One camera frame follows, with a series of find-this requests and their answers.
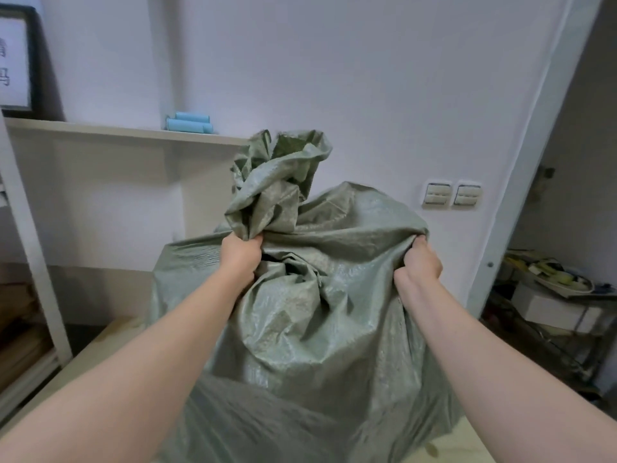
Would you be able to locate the person's right hand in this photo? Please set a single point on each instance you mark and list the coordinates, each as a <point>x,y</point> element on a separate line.
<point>420,269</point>

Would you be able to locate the person's right fingers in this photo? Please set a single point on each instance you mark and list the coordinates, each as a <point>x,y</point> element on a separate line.
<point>418,244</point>

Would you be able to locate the white cardboard box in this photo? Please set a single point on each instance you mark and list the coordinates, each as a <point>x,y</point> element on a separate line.
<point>554,306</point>

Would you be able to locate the person's right forearm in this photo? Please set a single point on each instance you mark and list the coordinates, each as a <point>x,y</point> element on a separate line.
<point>506,380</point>

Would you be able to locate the white door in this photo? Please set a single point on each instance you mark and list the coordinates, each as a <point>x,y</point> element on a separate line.
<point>525,154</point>

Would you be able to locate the person's left forearm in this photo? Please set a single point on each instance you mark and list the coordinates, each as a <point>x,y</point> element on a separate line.
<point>111,376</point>

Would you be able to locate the white wall shelf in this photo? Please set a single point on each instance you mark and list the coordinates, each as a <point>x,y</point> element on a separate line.
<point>125,131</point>

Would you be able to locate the light blue bag roll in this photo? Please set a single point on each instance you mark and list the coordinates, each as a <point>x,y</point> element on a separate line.
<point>189,125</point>
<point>193,116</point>

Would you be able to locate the person's left fingers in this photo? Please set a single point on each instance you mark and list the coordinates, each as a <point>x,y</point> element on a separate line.
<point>249,242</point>

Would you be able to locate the white tray of clutter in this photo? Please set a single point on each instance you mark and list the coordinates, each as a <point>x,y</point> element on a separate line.
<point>559,277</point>

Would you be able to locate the large green woven sack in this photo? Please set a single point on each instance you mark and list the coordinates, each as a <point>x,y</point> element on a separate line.
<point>313,332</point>

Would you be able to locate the white wall switch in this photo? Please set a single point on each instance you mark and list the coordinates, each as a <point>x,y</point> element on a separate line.
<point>437,194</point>
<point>466,195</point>

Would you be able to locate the black framed picture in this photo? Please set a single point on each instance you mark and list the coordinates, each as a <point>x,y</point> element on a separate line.
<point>17,57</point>

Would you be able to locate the person's left hand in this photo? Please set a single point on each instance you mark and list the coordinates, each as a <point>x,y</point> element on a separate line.
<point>237,261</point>

